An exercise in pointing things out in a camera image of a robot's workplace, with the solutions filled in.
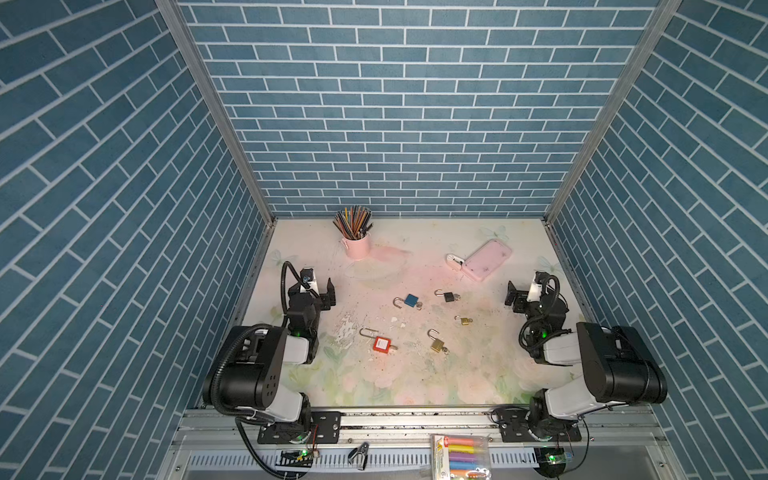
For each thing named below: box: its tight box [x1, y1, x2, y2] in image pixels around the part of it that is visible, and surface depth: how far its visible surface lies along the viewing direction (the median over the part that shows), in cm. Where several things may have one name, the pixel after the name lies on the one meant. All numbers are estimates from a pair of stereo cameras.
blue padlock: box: [393, 293, 423, 311], surface depth 98 cm
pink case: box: [461, 239, 512, 282], surface depth 108 cm
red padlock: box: [359, 327, 398, 354], surface depth 88 cm
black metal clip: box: [348, 442, 369, 471], surface depth 71 cm
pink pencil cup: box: [341, 233, 371, 261], surface depth 104 cm
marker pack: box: [430, 434, 492, 480], surface depth 70 cm
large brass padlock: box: [427, 328, 445, 353], surface depth 90 cm
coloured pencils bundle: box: [332, 205, 373, 240], surface depth 104 cm
